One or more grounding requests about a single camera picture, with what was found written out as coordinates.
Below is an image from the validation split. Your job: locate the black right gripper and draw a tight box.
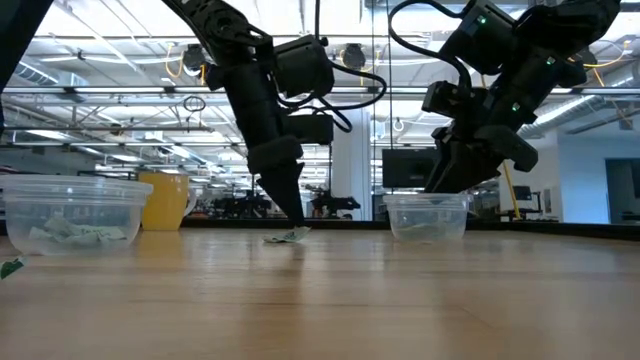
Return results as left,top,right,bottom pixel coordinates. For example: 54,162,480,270
424,117,539,195

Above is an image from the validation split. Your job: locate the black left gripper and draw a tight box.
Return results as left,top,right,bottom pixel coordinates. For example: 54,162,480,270
226,62,307,228

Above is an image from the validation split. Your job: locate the green white sweetener packet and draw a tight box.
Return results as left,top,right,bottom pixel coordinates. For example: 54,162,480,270
398,224,452,242
0,255,27,281
28,215,79,246
262,225,313,245
74,224,129,246

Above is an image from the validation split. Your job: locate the clear plastic bin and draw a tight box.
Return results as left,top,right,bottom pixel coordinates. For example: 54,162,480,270
383,192,472,243
0,174,154,257

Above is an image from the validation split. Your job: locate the yellow pole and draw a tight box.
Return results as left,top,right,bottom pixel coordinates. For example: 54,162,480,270
501,161,522,222

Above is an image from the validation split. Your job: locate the white column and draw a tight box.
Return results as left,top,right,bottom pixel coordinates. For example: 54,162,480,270
331,106,374,222

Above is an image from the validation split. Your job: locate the yellow cup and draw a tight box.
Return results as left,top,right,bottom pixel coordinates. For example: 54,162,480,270
138,171,197,233

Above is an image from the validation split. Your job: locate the dark door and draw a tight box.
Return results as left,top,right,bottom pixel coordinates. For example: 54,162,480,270
604,157,640,225

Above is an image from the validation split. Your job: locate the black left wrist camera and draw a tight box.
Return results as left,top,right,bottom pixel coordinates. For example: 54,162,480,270
284,112,335,147

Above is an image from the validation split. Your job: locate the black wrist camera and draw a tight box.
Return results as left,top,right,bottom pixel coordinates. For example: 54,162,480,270
421,80,489,120
284,112,335,147

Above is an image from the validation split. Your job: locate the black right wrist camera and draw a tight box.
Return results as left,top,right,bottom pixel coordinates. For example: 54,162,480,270
421,80,489,120

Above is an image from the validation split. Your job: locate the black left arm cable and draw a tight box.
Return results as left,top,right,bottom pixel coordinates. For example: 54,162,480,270
277,62,388,134

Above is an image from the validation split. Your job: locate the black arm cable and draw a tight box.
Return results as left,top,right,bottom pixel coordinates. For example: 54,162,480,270
388,0,474,92
277,62,388,134

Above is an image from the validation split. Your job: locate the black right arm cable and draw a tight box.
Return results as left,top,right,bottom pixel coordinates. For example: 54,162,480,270
388,0,474,92

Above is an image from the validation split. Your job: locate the black table edge rail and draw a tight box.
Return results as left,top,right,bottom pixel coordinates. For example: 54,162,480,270
178,216,640,238

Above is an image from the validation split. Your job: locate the silver ventilation duct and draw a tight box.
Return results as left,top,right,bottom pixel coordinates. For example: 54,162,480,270
516,93,640,140

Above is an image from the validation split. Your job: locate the black ceiling cord reel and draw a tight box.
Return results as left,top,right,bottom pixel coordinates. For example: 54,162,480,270
341,43,368,71
181,43,209,77

